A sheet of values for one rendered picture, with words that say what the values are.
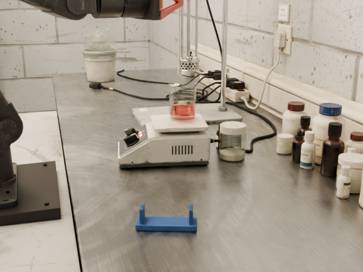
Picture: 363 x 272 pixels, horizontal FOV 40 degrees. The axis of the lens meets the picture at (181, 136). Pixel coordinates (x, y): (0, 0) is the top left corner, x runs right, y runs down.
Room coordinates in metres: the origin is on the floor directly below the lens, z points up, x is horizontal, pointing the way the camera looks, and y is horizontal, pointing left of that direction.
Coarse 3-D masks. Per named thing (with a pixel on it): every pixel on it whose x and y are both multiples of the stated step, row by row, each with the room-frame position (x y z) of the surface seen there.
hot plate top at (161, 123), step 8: (152, 120) 1.08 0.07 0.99; (160, 120) 1.08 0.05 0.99; (168, 120) 1.08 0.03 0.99; (192, 120) 1.08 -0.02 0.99; (200, 120) 1.08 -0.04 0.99; (160, 128) 1.02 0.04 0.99; (168, 128) 1.02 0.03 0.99; (176, 128) 1.02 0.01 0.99; (184, 128) 1.02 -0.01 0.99; (192, 128) 1.03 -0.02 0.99; (200, 128) 1.03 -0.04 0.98
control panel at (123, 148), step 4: (140, 128) 1.12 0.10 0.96; (144, 128) 1.10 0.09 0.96; (144, 132) 1.07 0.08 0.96; (140, 136) 1.06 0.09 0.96; (144, 136) 1.05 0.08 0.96; (120, 140) 1.11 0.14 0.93; (140, 140) 1.03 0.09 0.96; (144, 140) 1.02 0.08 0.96; (120, 144) 1.08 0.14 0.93; (124, 144) 1.07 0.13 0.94; (136, 144) 1.02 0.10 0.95; (120, 148) 1.05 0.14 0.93; (124, 148) 1.04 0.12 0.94; (128, 148) 1.02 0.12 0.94; (120, 152) 1.03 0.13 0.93; (124, 152) 1.01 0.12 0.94
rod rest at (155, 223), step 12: (144, 204) 0.75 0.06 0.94; (192, 204) 0.75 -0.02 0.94; (144, 216) 0.75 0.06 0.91; (156, 216) 0.76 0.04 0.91; (192, 216) 0.73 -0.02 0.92; (144, 228) 0.73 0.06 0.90; (156, 228) 0.73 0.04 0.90; (168, 228) 0.72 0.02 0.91; (180, 228) 0.72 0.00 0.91; (192, 228) 0.72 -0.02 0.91
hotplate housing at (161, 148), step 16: (144, 144) 1.01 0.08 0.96; (160, 144) 1.01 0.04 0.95; (176, 144) 1.02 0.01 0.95; (192, 144) 1.02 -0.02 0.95; (208, 144) 1.03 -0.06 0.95; (128, 160) 1.01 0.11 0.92; (144, 160) 1.01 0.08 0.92; (160, 160) 1.01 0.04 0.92; (176, 160) 1.02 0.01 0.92; (192, 160) 1.02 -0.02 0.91
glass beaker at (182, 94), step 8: (176, 88) 1.07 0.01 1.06; (184, 88) 1.07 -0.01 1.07; (192, 88) 1.08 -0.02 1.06; (176, 96) 1.07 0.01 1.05; (184, 96) 1.07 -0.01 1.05; (192, 96) 1.08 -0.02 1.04; (176, 104) 1.07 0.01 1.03; (184, 104) 1.07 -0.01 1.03; (192, 104) 1.08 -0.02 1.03; (176, 112) 1.07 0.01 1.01; (184, 112) 1.07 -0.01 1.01; (192, 112) 1.08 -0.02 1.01; (176, 120) 1.07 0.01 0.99; (184, 120) 1.07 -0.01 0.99
